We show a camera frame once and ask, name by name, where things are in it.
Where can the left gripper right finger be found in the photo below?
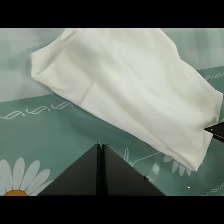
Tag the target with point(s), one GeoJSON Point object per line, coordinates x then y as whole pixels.
{"type": "Point", "coordinates": [123, 178]}

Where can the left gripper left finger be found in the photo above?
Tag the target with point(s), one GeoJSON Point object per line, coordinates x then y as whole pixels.
{"type": "Point", "coordinates": [81, 176]}

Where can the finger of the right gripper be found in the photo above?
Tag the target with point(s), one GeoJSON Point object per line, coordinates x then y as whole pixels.
{"type": "Point", "coordinates": [218, 131]}

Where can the white shirt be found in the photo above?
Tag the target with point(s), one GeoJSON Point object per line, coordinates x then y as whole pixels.
{"type": "Point", "coordinates": [133, 86]}

